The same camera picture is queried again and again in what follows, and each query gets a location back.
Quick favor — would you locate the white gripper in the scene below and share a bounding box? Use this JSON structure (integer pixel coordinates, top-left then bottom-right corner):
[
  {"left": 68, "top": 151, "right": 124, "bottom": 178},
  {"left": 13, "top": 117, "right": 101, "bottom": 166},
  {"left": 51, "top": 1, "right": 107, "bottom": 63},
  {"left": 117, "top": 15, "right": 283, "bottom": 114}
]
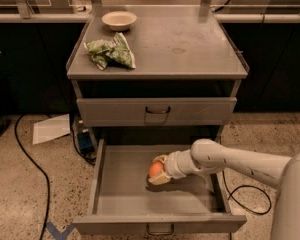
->
[{"left": 148, "top": 151, "right": 185, "bottom": 185}]

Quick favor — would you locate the orange fruit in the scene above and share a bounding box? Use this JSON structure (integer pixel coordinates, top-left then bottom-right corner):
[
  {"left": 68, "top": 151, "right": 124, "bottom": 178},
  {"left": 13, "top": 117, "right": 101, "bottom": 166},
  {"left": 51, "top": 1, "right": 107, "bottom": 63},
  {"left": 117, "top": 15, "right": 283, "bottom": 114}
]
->
[{"left": 148, "top": 161, "right": 164, "bottom": 178}]

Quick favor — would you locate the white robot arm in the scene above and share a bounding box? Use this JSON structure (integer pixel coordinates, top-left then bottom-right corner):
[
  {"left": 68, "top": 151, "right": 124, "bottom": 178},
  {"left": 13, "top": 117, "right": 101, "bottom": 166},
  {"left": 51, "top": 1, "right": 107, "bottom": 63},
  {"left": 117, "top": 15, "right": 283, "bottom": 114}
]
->
[{"left": 148, "top": 139, "right": 300, "bottom": 240}]

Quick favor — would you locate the open grey middle drawer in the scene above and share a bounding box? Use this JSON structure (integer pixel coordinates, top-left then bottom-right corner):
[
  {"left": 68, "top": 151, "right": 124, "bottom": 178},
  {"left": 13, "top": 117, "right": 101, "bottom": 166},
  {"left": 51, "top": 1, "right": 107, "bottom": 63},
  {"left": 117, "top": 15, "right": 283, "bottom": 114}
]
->
[{"left": 73, "top": 127, "right": 246, "bottom": 236}]

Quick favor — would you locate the closed upper grey drawer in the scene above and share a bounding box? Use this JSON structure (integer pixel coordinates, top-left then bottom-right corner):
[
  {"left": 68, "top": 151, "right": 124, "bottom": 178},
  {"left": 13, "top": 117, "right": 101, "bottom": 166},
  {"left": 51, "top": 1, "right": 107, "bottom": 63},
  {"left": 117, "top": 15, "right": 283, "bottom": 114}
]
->
[{"left": 77, "top": 98, "right": 236, "bottom": 127}]

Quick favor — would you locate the grey metal drawer cabinet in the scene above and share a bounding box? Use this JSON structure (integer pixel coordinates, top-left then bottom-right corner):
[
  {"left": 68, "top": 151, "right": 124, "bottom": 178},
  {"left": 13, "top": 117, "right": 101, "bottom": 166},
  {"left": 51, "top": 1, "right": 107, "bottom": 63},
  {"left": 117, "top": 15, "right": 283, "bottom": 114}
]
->
[{"left": 67, "top": 6, "right": 248, "bottom": 144}]

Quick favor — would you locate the blue power box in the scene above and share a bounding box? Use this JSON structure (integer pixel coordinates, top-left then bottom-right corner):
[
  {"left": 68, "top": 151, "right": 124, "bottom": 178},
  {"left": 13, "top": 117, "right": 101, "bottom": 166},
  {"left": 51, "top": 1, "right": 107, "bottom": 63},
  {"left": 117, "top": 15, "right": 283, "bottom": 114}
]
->
[{"left": 77, "top": 132, "right": 94, "bottom": 153}]

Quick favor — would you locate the white paper sheet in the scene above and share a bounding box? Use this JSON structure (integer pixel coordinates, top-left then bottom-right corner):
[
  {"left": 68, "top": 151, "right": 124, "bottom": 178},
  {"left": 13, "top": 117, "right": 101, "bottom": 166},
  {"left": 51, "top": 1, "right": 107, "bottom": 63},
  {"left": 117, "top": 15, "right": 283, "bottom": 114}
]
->
[{"left": 33, "top": 114, "right": 70, "bottom": 145}]

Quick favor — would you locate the blue floor tape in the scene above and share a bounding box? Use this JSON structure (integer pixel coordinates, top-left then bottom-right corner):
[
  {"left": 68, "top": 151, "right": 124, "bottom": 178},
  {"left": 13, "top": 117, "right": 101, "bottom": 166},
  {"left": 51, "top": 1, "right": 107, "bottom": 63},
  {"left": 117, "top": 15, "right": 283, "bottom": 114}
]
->
[{"left": 46, "top": 222, "right": 74, "bottom": 240}]

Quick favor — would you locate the green chip bag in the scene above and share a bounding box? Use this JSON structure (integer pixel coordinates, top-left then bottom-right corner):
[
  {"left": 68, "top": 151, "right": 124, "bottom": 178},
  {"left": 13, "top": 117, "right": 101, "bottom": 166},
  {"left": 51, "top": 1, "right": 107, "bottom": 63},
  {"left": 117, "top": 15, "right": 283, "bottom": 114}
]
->
[{"left": 84, "top": 32, "right": 136, "bottom": 71}]

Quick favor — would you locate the white paper bowl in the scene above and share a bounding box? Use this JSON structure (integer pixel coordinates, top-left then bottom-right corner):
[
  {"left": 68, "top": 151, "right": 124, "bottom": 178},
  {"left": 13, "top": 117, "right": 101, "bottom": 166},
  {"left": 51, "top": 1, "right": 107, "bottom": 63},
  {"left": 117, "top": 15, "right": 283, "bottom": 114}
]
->
[{"left": 102, "top": 11, "right": 137, "bottom": 32}]

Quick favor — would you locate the black floor cable right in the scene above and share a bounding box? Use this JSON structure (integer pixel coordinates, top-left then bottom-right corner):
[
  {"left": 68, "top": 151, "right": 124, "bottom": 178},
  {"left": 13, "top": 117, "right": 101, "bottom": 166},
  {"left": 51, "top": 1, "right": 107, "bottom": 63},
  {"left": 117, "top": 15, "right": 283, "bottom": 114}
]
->
[{"left": 218, "top": 135, "right": 273, "bottom": 216}]

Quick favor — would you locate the black floor cable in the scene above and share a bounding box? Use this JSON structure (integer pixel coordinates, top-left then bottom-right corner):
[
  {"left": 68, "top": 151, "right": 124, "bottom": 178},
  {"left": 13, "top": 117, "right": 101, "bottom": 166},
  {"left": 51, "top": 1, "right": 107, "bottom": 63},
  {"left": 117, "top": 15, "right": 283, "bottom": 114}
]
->
[
  {"left": 218, "top": 135, "right": 273, "bottom": 216},
  {"left": 13, "top": 114, "right": 51, "bottom": 240}
]

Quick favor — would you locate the black floor cable left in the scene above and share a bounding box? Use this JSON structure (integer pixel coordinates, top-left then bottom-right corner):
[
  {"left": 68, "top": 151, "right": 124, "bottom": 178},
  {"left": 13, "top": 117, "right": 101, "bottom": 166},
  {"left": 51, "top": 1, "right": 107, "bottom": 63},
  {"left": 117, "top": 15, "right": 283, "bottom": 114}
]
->
[{"left": 13, "top": 114, "right": 51, "bottom": 240}]

